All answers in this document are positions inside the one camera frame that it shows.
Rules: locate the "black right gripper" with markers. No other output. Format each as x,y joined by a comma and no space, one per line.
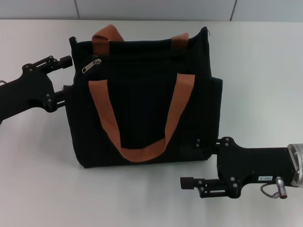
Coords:
255,163

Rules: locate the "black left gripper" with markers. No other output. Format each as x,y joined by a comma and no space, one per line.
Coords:
26,89

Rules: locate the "silver zipper pull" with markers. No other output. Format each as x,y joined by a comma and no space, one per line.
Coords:
91,66

